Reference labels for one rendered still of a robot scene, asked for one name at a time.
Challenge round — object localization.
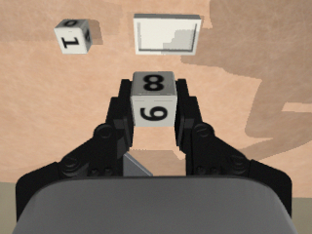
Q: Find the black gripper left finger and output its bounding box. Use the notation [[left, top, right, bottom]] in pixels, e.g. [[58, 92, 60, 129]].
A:
[[16, 79, 134, 222]]

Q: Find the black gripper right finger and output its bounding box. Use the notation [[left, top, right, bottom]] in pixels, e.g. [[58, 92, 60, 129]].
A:
[[175, 79, 293, 219]]

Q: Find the white number cube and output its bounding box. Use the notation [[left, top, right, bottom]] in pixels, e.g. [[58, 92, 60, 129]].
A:
[[130, 71, 177, 127], [54, 19, 93, 55]]

